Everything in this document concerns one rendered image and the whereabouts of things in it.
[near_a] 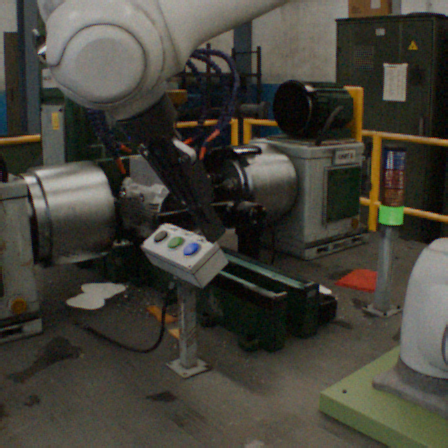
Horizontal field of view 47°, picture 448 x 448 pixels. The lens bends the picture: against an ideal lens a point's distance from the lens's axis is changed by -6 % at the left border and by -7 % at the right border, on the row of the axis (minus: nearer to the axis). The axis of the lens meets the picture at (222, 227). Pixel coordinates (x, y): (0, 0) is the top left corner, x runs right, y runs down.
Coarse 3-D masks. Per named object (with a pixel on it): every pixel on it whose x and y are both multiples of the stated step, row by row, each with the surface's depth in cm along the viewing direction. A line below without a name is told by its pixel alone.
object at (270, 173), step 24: (240, 144) 164; (264, 144) 167; (216, 168) 163; (240, 168) 155; (264, 168) 157; (288, 168) 162; (216, 192) 165; (240, 192) 156; (264, 192) 156; (288, 192) 162
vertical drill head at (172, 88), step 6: (168, 78) 143; (168, 84) 141; (174, 84) 142; (168, 90) 141; (174, 90) 142; (180, 90) 142; (174, 96) 140; (180, 96) 141; (186, 96) 145; (174, 102) 140; (180, 102) 142
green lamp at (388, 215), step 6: (384, 210) 125; (390, 210) 124; (396, 210) 123; (402, 210) 124; (384, 216) 125; (390, 216) 124; (396, 216) 124; (402, 216) 125; (384, 222) 125; (390, 222) 124; (396, 222) 124; (402, 222) 125
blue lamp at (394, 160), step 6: (384, 150) 122; (390, 150) 120; (384, 156) 122; (390, 156) 121; (396, 156) 120; (402, 156) 120; (384, 162) 123; (390, 162) 121; (396, 162) 121; (402, 162) 121; (390, 168) 121; (396, 168) 121; (402, 168) 121
